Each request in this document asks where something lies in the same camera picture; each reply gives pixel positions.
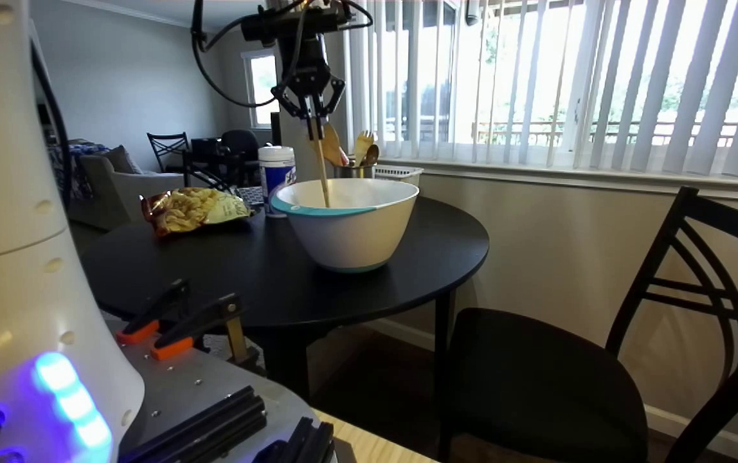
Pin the small bright window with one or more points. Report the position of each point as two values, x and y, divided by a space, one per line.
262 87

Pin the white canister blue label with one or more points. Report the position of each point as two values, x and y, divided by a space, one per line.
276 169

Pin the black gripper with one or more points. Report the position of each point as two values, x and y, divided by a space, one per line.
306 68

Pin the white bowl teal rim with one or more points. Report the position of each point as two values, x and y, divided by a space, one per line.
350 240

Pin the black metal chair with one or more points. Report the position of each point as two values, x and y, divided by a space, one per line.
537 387

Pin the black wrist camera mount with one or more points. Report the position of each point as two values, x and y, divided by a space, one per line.
266 24

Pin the white vertical window blinds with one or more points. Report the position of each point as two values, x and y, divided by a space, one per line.
599 87

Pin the round black table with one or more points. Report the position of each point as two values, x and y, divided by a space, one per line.
255 275

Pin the black aluminium rail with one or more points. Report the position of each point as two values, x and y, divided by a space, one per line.
213 425

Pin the dark office chair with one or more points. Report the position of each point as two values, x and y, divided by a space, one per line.
213 159

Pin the black rail block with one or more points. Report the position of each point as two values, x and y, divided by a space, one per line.
305 442

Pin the yellow snack bag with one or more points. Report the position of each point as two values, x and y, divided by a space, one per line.
189 210

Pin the grey sofa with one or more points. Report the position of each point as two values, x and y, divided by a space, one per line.
118 183

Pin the white window sill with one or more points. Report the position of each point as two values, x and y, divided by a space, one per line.
599 182

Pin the grey metal mounting plate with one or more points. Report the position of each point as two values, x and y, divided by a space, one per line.
179 387

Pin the black lattice-back chair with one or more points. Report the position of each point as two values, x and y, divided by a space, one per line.
167 152

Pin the wooden spoon in holder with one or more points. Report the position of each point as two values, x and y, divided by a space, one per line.
361 149

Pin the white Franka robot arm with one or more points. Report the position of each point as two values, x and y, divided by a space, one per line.
9 170

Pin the dark utensil holder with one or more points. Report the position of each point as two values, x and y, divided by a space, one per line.
346 170

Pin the wooden cooking stick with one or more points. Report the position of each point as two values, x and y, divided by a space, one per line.
323 169

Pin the black clamp orange tip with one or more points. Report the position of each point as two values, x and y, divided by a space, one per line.
163 306
201 318

